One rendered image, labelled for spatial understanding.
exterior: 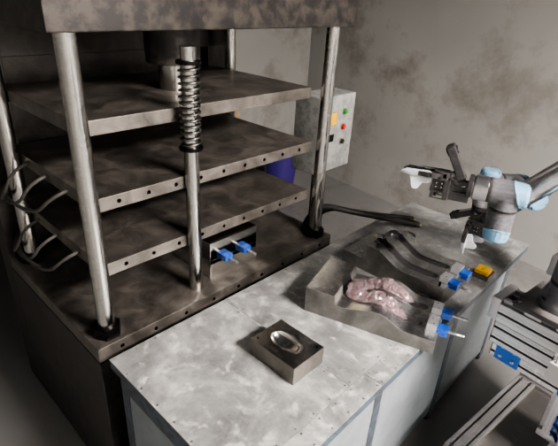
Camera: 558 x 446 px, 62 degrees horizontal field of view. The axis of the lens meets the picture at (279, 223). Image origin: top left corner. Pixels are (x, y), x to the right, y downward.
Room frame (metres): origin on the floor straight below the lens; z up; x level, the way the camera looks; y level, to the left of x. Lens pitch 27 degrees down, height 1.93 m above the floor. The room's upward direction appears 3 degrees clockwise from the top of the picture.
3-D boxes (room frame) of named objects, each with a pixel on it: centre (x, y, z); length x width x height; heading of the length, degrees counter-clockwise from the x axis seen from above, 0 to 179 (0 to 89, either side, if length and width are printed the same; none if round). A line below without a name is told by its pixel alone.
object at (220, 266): (1.96, 0.38, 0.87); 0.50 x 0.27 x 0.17; 47
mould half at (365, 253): (1.82, -0.58, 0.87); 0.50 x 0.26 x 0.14; 47
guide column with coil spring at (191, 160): (1.62, 0.33, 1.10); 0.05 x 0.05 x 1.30
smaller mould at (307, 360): (1.21, -0.05, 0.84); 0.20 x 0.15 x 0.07; 47
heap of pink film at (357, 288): (1.50, -0.41, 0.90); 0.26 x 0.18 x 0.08; 65
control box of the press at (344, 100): (2.45, -0.21, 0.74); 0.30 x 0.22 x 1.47; 137
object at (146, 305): (1.97, 0.47, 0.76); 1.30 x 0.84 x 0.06; 137
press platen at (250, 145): (2.01, 0.51, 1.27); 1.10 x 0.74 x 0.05; 137
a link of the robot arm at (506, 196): (1.26, -0.66, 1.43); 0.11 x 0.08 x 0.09; 66
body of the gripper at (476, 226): (1.68, -0.80, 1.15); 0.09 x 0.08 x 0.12; 48
